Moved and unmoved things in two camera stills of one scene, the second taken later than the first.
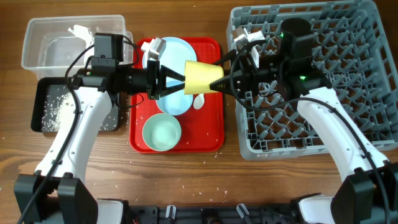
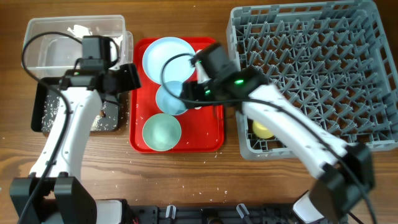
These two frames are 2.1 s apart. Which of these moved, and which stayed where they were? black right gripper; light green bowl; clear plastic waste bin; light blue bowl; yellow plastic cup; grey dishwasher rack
Moved: yellow plastic cup; black right gripper
Stayed: light green bowl; light blue bowl; clear plastic waste bin; grey dishwasher rack
